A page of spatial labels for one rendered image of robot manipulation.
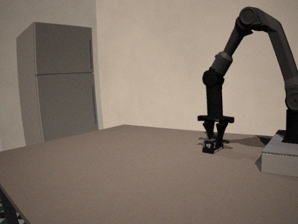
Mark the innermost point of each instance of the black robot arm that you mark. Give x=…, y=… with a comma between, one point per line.
x=251, y=18

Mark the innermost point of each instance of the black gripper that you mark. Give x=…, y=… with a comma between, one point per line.
x=215, y=114

